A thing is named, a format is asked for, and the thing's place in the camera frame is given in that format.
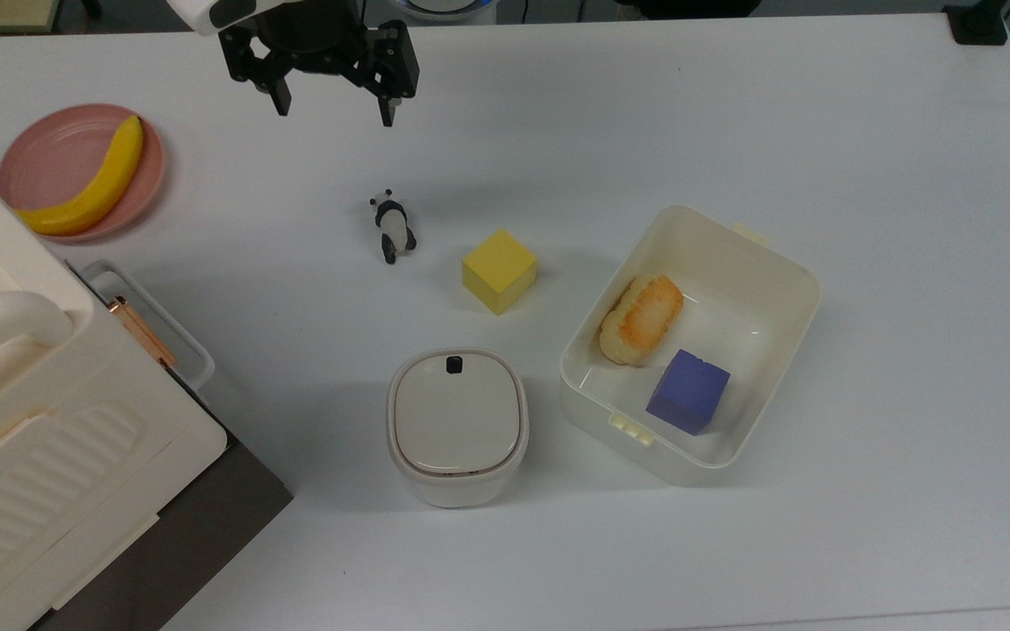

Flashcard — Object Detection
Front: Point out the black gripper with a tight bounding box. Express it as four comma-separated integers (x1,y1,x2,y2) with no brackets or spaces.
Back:
217,0,422,129

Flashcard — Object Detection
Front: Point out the small panda toy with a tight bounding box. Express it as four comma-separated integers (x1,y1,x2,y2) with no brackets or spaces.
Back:
369,188,419,266

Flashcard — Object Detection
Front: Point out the yellow toy banana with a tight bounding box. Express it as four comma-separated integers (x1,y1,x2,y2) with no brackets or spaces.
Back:
14,115,145,238

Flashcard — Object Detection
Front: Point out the toy bread roll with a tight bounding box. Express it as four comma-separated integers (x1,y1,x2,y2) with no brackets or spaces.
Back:
599,273,685,366

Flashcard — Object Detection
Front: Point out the yellow cube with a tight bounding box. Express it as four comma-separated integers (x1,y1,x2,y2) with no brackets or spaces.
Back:
461,229,539,316

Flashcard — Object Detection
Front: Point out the pink plate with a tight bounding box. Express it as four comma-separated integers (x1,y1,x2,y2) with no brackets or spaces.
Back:
0,103,167,244

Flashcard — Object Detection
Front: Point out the clear tray with pen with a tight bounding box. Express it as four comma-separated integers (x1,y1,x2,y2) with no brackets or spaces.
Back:
75,259,217,395

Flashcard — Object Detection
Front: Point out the orange latch on storage box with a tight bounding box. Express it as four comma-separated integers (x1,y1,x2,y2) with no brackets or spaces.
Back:
106,295,180,370

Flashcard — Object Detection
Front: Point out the cream lidded trash can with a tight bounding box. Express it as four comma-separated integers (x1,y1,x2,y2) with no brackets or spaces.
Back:
386,348,530,509

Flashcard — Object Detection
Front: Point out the cream open plastic bin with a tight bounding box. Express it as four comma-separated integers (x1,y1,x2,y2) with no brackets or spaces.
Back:
559,205,822,487

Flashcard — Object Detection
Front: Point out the purple cube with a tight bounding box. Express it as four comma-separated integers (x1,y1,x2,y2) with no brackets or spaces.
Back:
645,349,731,436

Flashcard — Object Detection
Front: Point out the black table clamp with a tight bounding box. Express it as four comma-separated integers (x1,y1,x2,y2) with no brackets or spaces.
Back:
942,0,1010,46

